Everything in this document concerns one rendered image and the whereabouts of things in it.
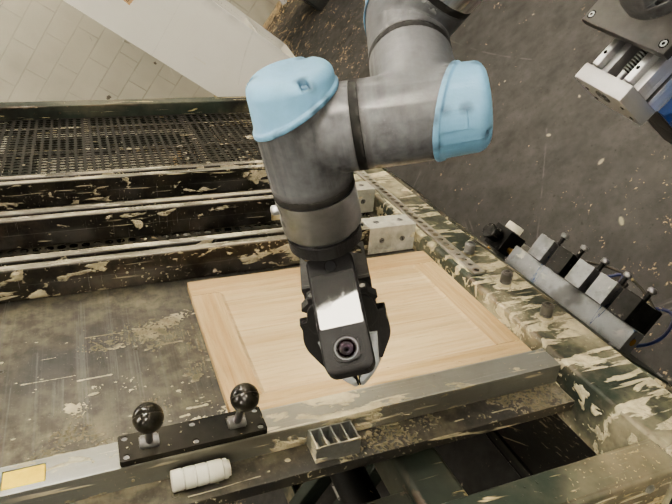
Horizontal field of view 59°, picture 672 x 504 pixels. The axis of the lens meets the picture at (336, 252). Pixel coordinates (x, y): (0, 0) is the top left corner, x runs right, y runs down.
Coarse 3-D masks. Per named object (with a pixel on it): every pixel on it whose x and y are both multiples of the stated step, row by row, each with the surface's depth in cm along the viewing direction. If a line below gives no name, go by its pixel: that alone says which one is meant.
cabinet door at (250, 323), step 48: (192, 288) 122; (240, 288) 123; (288, 288) 125; (384, 288) 127; (432, 288) 129; (240, 336) 109; (288, 336) 110; (432, 336) 113; (480, 336) 114; (288, 384) 98; (336, 384) 98
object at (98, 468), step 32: (544, 352) 106; (384, 384) 96; (416, 384) 96; (448, 384) 97; (480, 384) 98; (512, 384) 101; (544, 384) 104; (288, 416) 88; (320, 416) 88; (352, 416) 90; (384, 416) 92; (416, 416) 95; (96, 448) 80; (224, 448) 83; (256, 448) 85; (0, 480) 75; (64, 480) 75; (96, 480) 77; (128, 480) 79
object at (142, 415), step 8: (136, 408) 72; (144, 408) 71; (152, 408) 71; (160, 408) 72; (136, 416) 71; (144, 416) 70; (152, 416) 71; (160, 416) 72; (136, 424) 71; (144, 424) 70; (152, 424) 71; (160, 424) 72; (144, 432) 71; (152, 432) 71; (144, 440) 80; (152, 440) 79; (144, 448) 79
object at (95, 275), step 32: (384, 224) 143; (32, 256) 119; (64, 256) 120; (96, 256) 120; (128, 256) 121; (160, 256) 124; (192, 256) 127; (224, 256) 129; (256, 256) 132; (288, 256) 136; (0, 288) 114; (32, 288) 117; (64, 288) 119; (96, 288) 122
